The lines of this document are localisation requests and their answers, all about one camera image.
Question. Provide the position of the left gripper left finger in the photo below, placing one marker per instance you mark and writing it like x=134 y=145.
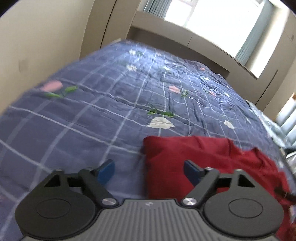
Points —
x=94 y=181

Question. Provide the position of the beige window sill cabinet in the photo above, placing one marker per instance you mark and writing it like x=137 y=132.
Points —
x=179 y=41

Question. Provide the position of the blue plaid floral quilt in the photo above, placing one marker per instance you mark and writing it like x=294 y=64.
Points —
x=110 y=101

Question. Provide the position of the light blue patterned pillow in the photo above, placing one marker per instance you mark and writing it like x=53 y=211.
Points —
x=272 y=128

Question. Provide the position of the right beige wardrobe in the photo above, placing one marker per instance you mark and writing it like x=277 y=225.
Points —
x=278 y=65

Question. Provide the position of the beige wardrobe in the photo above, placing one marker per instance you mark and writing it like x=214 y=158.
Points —
x=108 y=21
x=278 y=65

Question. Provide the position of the right blue curtain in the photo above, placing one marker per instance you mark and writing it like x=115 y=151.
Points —
x=256 y=33

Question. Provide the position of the red knit sweater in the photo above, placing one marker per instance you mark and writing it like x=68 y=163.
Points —
x=165 y=157

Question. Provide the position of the window with white frame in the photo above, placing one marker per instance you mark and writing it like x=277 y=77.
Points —
x=226 y=24

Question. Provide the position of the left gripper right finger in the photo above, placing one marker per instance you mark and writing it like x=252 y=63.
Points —
x=203 y=180

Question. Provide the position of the left blue curtain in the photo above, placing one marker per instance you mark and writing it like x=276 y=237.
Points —
x=157 y=7

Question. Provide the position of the grey padded headboard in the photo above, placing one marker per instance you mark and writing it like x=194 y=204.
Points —
x=286 y=119

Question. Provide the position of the blue curtain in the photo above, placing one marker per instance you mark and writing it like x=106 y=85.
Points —
x=256 y=33
x=157 y=7

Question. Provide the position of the left beige wardrobe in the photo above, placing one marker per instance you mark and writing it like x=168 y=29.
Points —
x=108 y=21

